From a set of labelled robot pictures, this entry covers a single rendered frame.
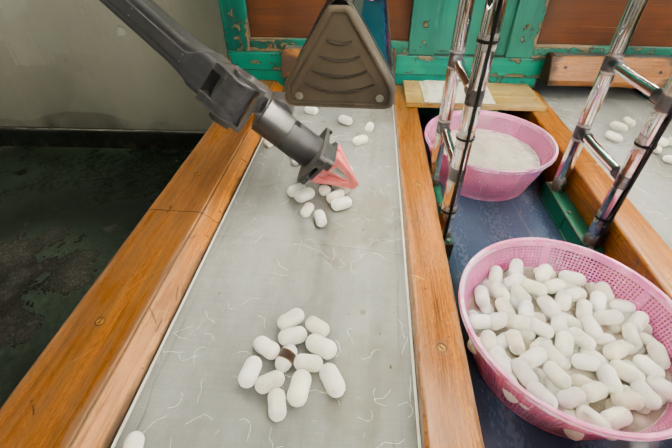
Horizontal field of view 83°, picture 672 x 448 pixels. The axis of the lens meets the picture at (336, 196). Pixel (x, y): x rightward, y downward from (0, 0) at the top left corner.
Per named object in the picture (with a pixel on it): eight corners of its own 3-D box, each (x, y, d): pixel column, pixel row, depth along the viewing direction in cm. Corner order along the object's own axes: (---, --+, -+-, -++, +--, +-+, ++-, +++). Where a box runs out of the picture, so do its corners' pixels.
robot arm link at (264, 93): (205, 116, 59) (233, 69, 56) (221, 97, 69) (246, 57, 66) (271, 158, 63) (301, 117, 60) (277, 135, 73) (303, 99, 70)
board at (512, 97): (405, 107, 93) (406, 102, 92) (402, 84, 105) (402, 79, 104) (545, 112, 91) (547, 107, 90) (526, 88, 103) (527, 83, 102)
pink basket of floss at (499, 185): (495, 230, 71) (509, 189, 66) (394, 167, 88) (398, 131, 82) (567, 180, 84) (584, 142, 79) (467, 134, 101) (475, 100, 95)
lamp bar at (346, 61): (284, 108, 28) (275, -1, 24) (343, -23, 77) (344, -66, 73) (394, 112, 28) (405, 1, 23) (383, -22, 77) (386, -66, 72)
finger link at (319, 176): (370, 160, 70) (330, 128, 67) (369, 182, 64) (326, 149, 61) (345, 182, 73) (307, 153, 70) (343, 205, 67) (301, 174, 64)
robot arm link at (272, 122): (242, 129, 59) (264, 100, 57) (249, 116, 65) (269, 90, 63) (279, 155, 61) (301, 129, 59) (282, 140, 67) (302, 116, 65)
